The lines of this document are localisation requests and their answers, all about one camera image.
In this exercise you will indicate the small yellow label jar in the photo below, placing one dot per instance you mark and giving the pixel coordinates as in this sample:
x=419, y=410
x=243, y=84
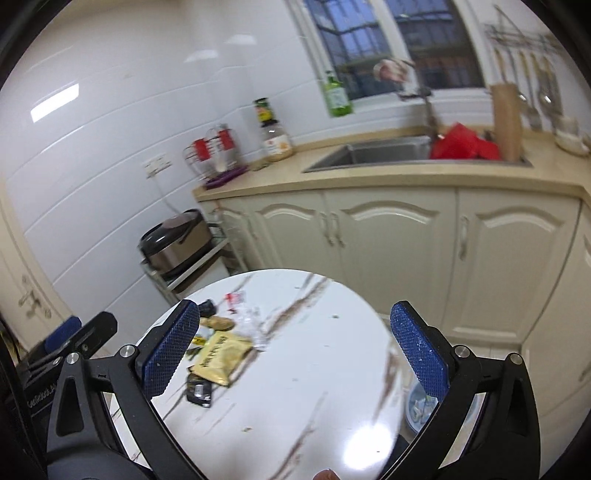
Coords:
x=263, y=113

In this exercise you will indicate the barred window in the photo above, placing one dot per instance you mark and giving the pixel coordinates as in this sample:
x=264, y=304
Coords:
x=360, y=41

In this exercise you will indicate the gold foil packet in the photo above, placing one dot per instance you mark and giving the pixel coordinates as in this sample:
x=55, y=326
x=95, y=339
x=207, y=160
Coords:
x=221, y=357

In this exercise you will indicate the white plastic spoon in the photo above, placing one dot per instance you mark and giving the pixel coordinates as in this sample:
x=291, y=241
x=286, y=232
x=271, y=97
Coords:
x=219, y=164

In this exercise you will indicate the glass jar with black lid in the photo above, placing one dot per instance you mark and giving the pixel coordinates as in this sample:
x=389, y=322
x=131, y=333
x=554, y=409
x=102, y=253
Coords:
x=277, y=145

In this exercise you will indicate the black and silver rice cooker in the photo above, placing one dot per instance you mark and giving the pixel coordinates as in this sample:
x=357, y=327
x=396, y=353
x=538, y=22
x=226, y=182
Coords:
x=175, y=244

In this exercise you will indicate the green dish soap bottle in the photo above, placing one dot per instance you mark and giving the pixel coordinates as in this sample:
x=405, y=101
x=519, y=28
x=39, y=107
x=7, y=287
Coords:
x=337, y=99

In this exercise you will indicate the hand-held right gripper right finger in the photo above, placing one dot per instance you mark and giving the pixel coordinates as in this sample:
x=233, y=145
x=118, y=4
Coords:
x=420, y=350

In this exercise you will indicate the stainless steel sink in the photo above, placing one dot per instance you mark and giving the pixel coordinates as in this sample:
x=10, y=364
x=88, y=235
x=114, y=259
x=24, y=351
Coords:
x=378, y=154

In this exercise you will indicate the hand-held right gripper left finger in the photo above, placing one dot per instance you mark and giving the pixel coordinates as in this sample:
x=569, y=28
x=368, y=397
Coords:
x=173, y=350

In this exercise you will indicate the white wall socket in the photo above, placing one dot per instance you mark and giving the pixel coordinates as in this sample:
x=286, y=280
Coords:
x=157, y=166

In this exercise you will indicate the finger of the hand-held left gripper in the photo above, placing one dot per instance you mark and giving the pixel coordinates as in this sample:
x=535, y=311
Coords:
x=99, y=327
x=62, y=334

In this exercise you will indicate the person's right hand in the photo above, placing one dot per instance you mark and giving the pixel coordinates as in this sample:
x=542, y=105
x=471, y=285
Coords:
x=327, y=474

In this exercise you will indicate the cream kitchen cabinet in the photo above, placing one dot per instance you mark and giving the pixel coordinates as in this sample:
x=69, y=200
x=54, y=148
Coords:
x=392, y=240

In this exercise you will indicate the beige ginger lump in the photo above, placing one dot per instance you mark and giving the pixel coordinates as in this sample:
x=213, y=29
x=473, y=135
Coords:
x=220, y=323

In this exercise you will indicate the white bowl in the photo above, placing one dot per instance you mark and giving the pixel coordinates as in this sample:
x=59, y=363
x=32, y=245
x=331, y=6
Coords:
x=570, y=134

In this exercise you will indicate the wooden cutting board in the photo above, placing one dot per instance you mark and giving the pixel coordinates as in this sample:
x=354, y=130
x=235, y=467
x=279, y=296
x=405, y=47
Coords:
x=505, y=120

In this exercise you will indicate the red plastic bag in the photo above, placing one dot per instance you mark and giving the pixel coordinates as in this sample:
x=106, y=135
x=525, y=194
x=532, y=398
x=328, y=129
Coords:
x=461, y=143

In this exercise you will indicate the hanging metal utensil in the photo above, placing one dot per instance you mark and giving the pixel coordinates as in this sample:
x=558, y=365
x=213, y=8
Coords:
x=532, y=110
x=547, y=97

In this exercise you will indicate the grey storage cart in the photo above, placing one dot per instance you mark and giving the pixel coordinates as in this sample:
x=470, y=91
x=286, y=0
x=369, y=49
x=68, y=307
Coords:
x=203, y=265

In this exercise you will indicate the cream panel door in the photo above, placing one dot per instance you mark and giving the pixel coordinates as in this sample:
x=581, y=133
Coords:
x=14, y=272

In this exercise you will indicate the black wrapper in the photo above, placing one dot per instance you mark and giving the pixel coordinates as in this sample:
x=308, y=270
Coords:
x=198, y=392

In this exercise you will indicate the metal faucet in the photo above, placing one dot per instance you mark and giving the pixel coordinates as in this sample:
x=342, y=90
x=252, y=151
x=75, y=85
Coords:
x=429, y=115

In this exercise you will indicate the clear plastic cup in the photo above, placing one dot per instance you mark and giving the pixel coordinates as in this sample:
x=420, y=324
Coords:
x=254, y=330

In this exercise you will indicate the pink rag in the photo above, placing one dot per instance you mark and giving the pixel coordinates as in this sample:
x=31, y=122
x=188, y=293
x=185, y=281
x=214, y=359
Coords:
x=392, y=69

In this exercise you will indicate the wall utensil rail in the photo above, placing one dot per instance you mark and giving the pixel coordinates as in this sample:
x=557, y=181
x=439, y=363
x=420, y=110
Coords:
x=508, y=32

